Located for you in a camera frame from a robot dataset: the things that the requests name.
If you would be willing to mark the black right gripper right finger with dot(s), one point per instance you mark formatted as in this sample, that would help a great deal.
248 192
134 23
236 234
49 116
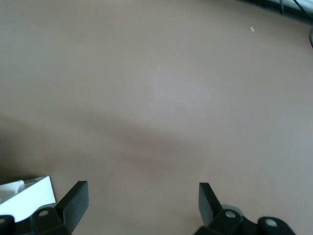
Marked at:
207 205

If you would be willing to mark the white drawer cabinet shell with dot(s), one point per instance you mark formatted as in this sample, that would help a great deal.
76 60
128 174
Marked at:
36 198

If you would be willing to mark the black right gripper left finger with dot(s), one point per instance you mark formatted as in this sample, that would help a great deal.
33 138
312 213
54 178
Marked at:
73 203

